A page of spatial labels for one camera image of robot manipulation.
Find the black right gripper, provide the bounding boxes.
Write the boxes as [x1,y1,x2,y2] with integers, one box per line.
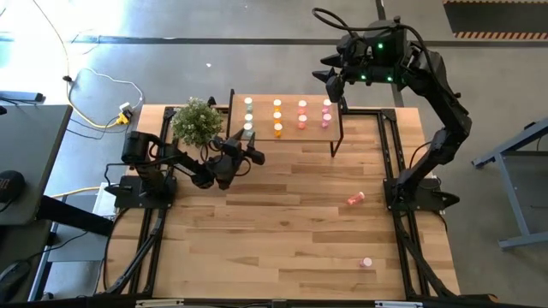
[312,33,372,103]

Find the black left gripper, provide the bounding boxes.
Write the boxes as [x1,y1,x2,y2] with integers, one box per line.
[216,129,266,172]

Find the wooden shelf black legs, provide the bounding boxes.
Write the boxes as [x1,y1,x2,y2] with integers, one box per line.
[225,88,348,158]

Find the green potted plant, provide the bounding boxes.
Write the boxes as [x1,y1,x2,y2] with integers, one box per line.
[170,97,224,147]

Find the white box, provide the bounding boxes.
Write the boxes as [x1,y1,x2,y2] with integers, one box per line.
[92,182,117,217]

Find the black hazard-striped floor mat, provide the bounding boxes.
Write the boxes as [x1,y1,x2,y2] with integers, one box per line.
[443,0,548,40]

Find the black desk leg beam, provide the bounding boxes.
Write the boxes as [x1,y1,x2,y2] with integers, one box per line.
[38,195,115,237]

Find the grey desk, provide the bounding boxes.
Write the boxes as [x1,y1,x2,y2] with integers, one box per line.
[0,104,74,227]

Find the black round desk device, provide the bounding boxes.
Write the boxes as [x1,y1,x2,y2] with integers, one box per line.
[0,169,27,204]

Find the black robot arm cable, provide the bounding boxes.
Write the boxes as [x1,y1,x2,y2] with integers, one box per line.
[311,7,426,49]

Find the white cable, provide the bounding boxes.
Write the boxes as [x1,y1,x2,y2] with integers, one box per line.
[68,67,145,108]

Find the yellow extension cable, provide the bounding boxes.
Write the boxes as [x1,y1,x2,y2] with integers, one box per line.
[32,0,129,129]

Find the silver metal bracket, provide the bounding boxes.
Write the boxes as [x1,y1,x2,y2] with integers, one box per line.
[135,299,185,308]
[374,300,424,308]

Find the blue metal frame table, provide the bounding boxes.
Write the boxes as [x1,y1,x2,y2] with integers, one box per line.
[472,115,548,252]

